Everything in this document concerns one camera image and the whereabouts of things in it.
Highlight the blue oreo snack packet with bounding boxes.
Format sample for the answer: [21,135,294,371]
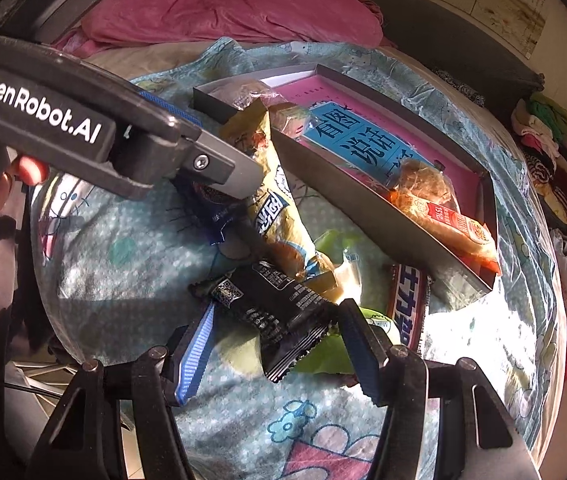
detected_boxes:
[170,176,262,247]

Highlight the clear bag of pastry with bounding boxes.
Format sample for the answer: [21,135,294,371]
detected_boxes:
[209,79,285,110]

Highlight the snickers bar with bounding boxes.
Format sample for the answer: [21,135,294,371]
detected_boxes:
[387,263,432,354]

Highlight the yellow cone snack packet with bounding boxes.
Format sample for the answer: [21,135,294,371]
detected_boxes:
[220,101,316,281]

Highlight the green clear cake snack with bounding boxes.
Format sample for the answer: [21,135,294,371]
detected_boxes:
[268,102,315,139]

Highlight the black snack packet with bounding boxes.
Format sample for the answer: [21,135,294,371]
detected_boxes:
[188,261,337,382]

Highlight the green pea snack packet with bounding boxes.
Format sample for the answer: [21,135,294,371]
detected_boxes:
[294,230,401,375]

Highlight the orange snack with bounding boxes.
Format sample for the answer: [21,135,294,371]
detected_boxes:
[389,190,501,275]

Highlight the teal cartoon print blanket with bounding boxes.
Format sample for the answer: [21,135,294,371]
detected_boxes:
[28,37,567,480]

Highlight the pink quilt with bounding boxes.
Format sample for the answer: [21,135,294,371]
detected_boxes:
[54,0,383,58]

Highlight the pink book with blue label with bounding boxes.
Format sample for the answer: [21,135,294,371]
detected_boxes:
[263,66,481,217]

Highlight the round bun in wrapper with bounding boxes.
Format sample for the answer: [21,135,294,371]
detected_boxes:
[396,158,460,212]

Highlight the dark cardboard box tray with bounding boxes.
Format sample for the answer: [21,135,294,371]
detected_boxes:
[194,63,498,304]

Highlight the pile of folded clothes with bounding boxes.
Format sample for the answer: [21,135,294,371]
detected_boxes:
[511,92,567,309]

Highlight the dark grey headboard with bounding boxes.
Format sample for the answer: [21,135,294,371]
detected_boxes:
[371,0,545,102]

